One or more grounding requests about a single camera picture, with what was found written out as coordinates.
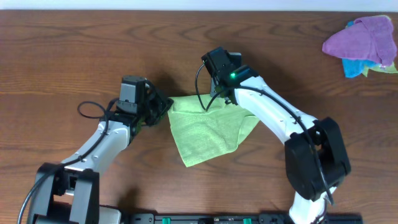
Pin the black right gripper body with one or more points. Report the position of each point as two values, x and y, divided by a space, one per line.
215 84

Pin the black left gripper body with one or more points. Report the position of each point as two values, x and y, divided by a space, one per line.
160 107

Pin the green cloth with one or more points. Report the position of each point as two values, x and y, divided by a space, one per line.
203 135
379 68

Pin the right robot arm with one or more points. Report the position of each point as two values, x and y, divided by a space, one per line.
316 161

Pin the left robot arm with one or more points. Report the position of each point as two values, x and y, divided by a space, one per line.
69 192

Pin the blue cloth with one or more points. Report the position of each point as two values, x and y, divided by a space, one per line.
354 67

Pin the purple cloth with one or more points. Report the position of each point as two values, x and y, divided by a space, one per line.
381 29

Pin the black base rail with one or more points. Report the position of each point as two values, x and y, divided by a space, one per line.
264 218

